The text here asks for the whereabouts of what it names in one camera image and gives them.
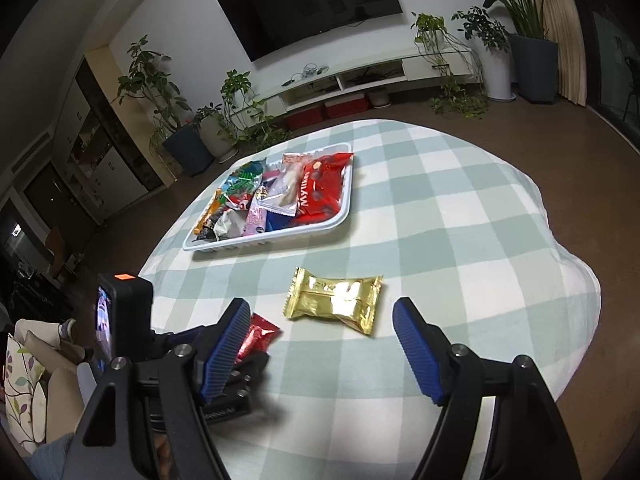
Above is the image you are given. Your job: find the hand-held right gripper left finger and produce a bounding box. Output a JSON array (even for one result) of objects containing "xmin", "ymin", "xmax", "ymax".
[{"xmin": 62, "ymin": 299, "xmax": 251, "ymax": 480}]

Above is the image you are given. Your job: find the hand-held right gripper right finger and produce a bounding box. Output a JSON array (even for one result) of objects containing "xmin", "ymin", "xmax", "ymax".
[{"xmin": 392, "ymin": 297, "xmax": 583, "ymax": 480}]

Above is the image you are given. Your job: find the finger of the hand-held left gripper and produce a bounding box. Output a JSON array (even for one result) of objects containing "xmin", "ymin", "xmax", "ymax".
[{"xmin": 227, "ymin": 352, "xmax": 271, "ymax": 402}]

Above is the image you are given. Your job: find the dark red snack packet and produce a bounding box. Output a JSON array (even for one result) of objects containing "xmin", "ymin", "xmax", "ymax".
[{"xmin": 235, "ymin": 312, "xmax": 281, "ymax": 363}]

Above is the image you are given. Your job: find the gold snack packet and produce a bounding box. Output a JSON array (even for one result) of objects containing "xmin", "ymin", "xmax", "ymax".
[{"xmin": 284, "ymin": 266, "xmax": 385, "ymax": 337}]

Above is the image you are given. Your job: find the black snack packet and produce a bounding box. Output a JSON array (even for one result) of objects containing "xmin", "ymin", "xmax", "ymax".
[{"xmin": 194, "ymin": 212, "xmax": 223, "ymax": 242}]

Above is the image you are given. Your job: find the long white red-striped packet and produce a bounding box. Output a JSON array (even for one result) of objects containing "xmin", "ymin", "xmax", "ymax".
[{"xmin": 215, "ymin": 195, "xmax": 251, "ymax": 239}]

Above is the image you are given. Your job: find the pink snack packet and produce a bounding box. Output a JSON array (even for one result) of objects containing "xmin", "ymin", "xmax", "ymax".
[{"xmin": 242, "ymin": 197, "xmax": 266, "ymax": 237}]

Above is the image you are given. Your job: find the long blue snack packet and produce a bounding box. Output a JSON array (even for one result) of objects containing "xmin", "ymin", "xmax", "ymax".
[{"xmin": 265, "ymin": 207, "xmax": 296, "ymax": 233}]

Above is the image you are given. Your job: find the white plastic tray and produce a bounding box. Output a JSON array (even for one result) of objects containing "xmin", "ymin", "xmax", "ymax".
[{"xmin": 182, "ymin": 142, "xmax": 355, "ymax": 252}]

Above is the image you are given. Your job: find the green snack packet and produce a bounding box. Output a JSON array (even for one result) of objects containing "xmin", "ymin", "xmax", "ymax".
[{"xmin": 225, "ymin": 172, "xmax": 263, "ymax": 196}]

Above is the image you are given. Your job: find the small red-white snack packet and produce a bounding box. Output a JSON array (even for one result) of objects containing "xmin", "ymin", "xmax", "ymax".
[{"xmin": 257, "ymin": 152, "xmax": 316, "ymax": 217}]

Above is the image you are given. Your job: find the brown wooden chair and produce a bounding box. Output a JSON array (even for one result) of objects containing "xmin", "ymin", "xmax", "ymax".
[{"xmin": 45, "ymin": 225, "xmax": 71, "ymax": 281}]

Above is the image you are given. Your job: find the beige sofa cushion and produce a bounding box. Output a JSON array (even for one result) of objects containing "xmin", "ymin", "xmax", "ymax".
[{"xmin": 15, "ymin": 319, "xmax": 87, "ymax": 443}]

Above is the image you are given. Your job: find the leaf-printed cushion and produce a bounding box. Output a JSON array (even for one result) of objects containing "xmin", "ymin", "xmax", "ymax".
[{"xmin": 2, "ymin": 332, "xmax": 47, "ymax": 456}]

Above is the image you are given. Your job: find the orange snack packet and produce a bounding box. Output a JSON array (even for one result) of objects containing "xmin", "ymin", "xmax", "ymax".
[{"xmin": 192, "ymin": 187, "xmax": 223, "ymax": 236}]

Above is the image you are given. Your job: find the green-white checked tablecloth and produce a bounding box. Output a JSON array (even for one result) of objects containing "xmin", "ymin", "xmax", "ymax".
[{"xmin": 132, "ymin": 119, "xmax": 601, "ymax": 480}]

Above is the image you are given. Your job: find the beige display cabinet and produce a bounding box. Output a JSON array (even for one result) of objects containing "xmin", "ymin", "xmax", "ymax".
[{"xmin": 50, "ymin": 50, "xmax": 167, "ymax": 226}]

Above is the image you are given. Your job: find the person's leg in jeans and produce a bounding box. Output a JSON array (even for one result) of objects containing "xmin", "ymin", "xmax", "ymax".
[{"xmin": 27, "ymin": 432, "xmax": 76, "ymax": 480}]

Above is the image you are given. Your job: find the leafy tree in dark pot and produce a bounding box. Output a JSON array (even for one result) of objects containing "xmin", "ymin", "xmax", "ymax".
[{"xmin": 117, "ymin": 35, "xmax": 214, "ymax": 177}]

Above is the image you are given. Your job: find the large red snack bag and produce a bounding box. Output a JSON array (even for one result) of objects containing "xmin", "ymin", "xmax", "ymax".
[{"xmin": 291, "ymin": 152, "xmax": 354, "ymax": 226}]

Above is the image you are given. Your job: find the small plant in white pot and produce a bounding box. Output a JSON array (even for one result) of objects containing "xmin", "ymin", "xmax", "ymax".
[{"xmin": 192, "ymin": 102, "xmax": 239, "ymax": 162}]

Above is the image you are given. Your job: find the trailing vine plant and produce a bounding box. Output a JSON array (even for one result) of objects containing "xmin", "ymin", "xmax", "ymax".
[
  {"xmin": 220, "ymin": 70, "xmax": 293, "ymax": 148},
  {"xmin": 411, "ymin": 12, "xmax": 488, "ymax": 118}
]

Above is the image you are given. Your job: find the red storage box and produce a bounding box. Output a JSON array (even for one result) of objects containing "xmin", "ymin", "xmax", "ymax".
[
  {"xmin": 285, "ymin": 107, "xmax": 326, "ymax": 131},
  {"xmin": 325, "ymin": 94, "xmax": 371, "ymax": 119}
]

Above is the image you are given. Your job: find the white television cabinet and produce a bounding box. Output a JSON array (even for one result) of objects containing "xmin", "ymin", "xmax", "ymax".
[{"xmin": 250, "ymin": 47, "xmax": 476, "ymax": 121}]

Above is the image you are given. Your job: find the bushy plant in white pot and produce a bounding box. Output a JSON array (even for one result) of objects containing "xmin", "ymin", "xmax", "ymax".
[{"xmin": 452, "ymin": 7, "xmax": 517, "ymax": 102}]

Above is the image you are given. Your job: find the tall plant in dark pot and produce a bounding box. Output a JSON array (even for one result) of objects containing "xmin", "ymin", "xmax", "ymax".
[{"xmin": 460, "ymin": 0, "xmax": 559, "ymax": 104}]

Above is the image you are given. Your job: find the beige curtain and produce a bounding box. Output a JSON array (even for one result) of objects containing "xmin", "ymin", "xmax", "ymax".
[{"xmin": 527, "ymin": 0, "xmax": 587, "ymax": 107}]

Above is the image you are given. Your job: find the dark glass door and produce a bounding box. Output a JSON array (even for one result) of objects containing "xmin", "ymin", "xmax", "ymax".
[{"xmin": 585, "ymin": 0, "xmax": 640, "ymax": 151}]

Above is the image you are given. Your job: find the black wall television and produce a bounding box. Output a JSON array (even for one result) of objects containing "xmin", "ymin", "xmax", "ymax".
[{"xmin": 217, "ymin": 0, "xmax": 404, "ymax": 63}]

